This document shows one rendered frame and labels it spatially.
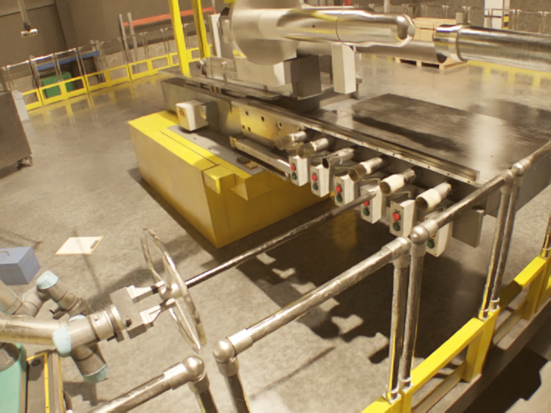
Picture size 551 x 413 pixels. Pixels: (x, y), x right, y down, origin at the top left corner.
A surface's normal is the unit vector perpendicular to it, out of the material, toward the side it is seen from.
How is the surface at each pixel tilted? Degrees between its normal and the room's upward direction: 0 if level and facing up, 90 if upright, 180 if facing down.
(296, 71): 90
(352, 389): 0
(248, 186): 90
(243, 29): 90
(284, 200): 90
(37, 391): 0
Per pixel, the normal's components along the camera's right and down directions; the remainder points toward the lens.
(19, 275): 0.02, 0.48
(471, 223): -0.80, 0.36
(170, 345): -0.10, -0.87
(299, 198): 0.59, 0.34
